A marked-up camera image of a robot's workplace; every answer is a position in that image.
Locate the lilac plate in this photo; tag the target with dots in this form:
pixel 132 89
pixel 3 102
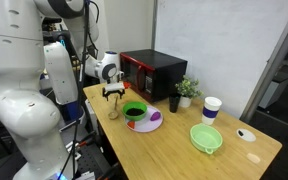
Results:
pixel 145 125

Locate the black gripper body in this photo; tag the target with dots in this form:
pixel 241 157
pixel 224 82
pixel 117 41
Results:
pixel 113 93

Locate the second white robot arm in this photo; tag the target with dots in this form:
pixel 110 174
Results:
pixel 59 69

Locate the red toy piece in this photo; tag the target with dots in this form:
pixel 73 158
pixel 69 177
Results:
pixel 131 124

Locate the light green bowl with handle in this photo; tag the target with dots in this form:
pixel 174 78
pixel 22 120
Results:
pixel 205 138

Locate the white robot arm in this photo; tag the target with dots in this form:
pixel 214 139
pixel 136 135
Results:
pixel 29 116

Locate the white sticker with black spot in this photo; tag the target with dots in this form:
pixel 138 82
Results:
pixel 246 135

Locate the red and black microwave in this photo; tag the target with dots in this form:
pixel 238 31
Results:
pixel 152 74

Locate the wooden ladle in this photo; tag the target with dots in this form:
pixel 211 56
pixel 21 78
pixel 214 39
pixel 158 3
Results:
pixel 114 114

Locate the green bowl with dark contents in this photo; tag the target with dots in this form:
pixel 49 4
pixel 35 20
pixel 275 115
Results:
pixel 134 111

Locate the purple toy eggplant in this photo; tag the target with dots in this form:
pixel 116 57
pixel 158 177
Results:
pixel 155 116

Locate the small potted plant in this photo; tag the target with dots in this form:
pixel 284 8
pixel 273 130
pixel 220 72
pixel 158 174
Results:
pixel 188 90

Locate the white cup with blue band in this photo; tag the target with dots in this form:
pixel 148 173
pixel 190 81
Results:
pixel 210 110

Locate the black cup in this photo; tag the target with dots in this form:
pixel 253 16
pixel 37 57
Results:
pixel 173 102

